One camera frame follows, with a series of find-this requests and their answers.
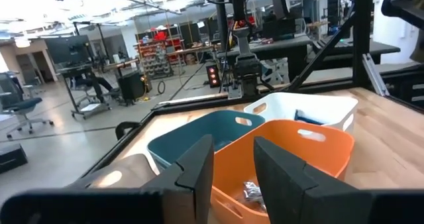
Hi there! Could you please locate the small foil packet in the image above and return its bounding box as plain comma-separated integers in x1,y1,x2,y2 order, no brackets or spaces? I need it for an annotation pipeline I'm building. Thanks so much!
241,180,268,214

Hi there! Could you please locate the black side table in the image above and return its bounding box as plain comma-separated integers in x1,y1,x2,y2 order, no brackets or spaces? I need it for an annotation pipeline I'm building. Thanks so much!
311,40,401,66

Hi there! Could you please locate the red storage shelving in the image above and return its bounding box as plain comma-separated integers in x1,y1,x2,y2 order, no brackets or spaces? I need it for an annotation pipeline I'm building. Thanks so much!
133,30,187,80

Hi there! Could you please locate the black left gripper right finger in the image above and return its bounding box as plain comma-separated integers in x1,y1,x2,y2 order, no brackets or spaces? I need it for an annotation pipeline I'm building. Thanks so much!
253,136,372,224

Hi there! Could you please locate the black aluminium frame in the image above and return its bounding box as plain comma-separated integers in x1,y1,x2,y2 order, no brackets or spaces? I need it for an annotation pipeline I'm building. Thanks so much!
79,0,424,182

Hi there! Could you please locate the blue disposable razor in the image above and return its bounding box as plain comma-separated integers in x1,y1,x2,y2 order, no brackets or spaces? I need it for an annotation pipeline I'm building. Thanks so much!
293,109,326,126

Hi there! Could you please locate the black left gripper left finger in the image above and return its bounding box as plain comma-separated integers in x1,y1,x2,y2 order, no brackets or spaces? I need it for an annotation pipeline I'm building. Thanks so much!
140,134,216,224

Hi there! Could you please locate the large black monitor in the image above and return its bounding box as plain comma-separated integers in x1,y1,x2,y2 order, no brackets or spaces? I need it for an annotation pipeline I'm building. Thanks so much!
44,34,93,66

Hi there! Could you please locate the black equipment case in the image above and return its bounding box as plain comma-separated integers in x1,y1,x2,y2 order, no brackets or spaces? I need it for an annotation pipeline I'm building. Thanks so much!
0,143,29,174

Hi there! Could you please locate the orange plastic bin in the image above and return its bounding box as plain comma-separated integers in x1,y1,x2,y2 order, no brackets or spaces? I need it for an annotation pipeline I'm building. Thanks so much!
209,119,356,224

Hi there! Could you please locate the dark office chair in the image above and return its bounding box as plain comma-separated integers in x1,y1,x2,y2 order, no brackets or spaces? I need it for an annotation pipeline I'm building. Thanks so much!
0,71,55,140

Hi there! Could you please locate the white plastic bin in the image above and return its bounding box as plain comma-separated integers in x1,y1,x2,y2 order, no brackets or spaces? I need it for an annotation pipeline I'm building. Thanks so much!
243,91,360,136

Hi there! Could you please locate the black office desk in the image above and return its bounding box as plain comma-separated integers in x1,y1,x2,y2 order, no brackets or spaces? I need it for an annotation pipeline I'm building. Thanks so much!
217,34,315,83

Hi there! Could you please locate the silver aluminium strut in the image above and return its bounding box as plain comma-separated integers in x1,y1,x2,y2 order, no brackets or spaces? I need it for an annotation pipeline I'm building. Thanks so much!
360,52,391,97

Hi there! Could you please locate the teal plastic bin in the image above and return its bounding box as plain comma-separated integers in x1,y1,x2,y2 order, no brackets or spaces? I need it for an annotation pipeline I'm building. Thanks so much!
146,109,266,172

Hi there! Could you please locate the black corner loop handle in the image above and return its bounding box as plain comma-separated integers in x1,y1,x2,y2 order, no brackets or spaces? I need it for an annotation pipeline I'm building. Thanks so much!
115,121,142,141

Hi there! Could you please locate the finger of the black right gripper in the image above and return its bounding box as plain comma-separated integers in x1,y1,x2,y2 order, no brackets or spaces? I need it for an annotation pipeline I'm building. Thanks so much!
233,28,243,58
241,28,252,58

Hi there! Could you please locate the white metal bracket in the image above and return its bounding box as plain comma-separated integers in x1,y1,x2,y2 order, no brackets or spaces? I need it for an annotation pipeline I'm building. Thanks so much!
227,83,245,101

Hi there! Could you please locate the black rolling cart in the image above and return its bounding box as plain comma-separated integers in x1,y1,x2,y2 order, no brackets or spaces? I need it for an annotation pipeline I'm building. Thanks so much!
55,63,113,121

